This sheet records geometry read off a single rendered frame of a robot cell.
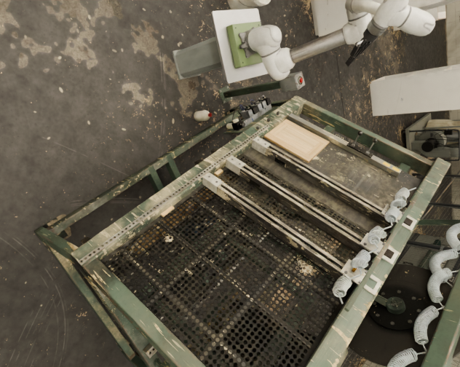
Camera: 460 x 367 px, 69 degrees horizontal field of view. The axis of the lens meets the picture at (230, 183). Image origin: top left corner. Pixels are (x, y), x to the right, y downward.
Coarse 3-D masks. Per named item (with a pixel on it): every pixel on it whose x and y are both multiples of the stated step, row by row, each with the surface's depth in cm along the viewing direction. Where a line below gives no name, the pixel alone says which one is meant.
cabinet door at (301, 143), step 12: (288, 120) 275; (276, 132) 263; (288, 132) 265; (300, 132) 266; (276, 144) 256; (288, 144) 254; (300, 144) 256; (312, 144) 257; (324, 144) 257; (300, 156) 246; (312, 156) 247
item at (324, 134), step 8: (296, 120) 274; (304, 120) 273; (312, 128) 267; (320, 128) 268; (320, 136) 266; (328, 136) 261; (336, 136) 262; (336, 144) 260; (344, 144) 256; (352, 152) 255; (368, 160) 249; (376, 160) 246; (384, 168) 244
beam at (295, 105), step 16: (272, 112) 276; (288, 112) 278; (272, 128) 265; (208, 160) 231; (224, 160) 232; (192, 176) 219; (160, 192) 208; (176, 192) 209; (144, 208) 198; (160, 208) 199; (112, 224) 189; (128, 224) 190; (144, 224) 193; (96, 240) 181; (80, 256) 174; (96, 256) 174
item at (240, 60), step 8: (232, 24) 240; (240, 24) 245; (248, 24) 250; (256, 24) 255; (232, 32) 242; (240, 32) 245; (232, 40) 245; (240, 40) 246; (232, 48) 248; (240, 56) 247; (256, 56) 257; (240, 64) 248; (248, 64) 253
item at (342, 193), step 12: (252, 144) 249; (264, 144) 243; (276, 156) 239; (288, 156) 237; (288, 168) 237; (300, 168) 230; (312, 168) 230; (312, 180) 228; (324, 180) 223; (336, 192) 220; (348, 192) 218; (348, 204) 219; (360, 204) 212; (372, 204) 212; (396, 204) 195; (408, 204) 191; (372, 216) 211; (408, 216) 202; (408, 228) 196
